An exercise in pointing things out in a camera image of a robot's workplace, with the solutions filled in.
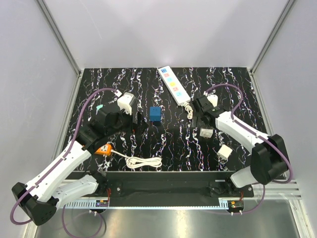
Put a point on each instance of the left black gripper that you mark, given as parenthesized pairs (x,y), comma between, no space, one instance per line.
(139,128)

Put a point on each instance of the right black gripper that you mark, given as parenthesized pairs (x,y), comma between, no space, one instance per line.
(194,121)

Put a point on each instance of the white square socket adapter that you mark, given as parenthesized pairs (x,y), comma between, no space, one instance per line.
(206,133)

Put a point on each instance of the blue cube socket adapter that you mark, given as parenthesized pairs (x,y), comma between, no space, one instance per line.
(155,114)

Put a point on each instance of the white multicolour power strip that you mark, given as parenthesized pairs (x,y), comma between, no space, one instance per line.
(174,86)

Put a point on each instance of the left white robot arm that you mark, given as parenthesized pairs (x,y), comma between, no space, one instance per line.
(42,196)

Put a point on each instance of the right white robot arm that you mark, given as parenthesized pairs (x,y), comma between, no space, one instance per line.
(269,157)

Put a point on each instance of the white charger plug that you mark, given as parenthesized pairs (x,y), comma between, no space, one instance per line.
(224,152)

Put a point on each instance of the orange power strip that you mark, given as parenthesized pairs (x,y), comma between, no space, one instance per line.
(104,150)

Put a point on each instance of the teal cube adapter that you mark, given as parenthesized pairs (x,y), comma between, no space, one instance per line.
(99,107)

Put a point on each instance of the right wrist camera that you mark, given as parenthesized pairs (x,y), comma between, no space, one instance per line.
(213,99)

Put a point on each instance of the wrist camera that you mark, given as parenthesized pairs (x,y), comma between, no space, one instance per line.
(213,99)
(125,103)

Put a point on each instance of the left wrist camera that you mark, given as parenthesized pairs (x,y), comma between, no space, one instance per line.
(125,103)

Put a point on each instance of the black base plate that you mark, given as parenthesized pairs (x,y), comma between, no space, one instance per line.
(168,189)

